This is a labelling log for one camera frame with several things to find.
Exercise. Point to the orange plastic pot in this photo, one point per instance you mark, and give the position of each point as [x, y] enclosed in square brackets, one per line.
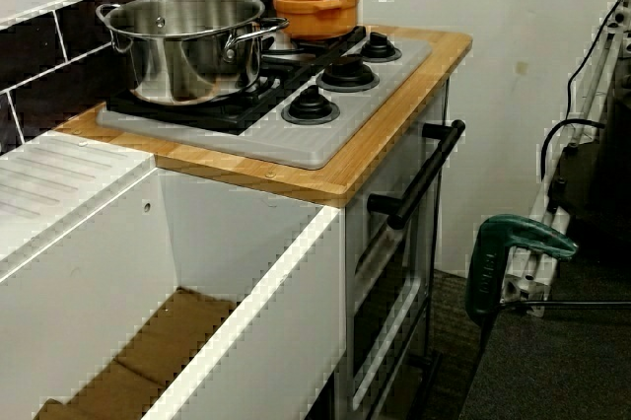
[315, 20]

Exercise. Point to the black burner grate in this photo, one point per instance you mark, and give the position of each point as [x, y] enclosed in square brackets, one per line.
[345, 44]
[231, 117]

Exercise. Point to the black stove knob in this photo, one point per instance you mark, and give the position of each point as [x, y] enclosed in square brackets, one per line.
[378, 48]
[310, 107]
[347, 71]

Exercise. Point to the wooden countertop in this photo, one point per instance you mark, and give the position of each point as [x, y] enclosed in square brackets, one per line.
[384, 134]

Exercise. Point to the grey stove top panel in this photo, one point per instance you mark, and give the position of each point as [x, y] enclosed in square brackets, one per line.
[296, 144]

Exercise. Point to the stainless steel pot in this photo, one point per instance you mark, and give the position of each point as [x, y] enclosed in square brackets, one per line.
[187, 65]

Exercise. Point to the white oven door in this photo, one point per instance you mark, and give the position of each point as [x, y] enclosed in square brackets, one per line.
[357, 242]

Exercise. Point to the black equipment stand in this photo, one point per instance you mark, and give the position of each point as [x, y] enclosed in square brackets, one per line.
[606, 178]

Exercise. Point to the white sink basin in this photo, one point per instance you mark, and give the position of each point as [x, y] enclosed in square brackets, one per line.
[64, 262]

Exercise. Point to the brown cardboard sheet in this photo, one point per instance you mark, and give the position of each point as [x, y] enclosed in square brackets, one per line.
[148, 356]

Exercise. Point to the silver aluminium frame rail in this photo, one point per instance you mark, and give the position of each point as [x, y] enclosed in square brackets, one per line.
[591, 80]

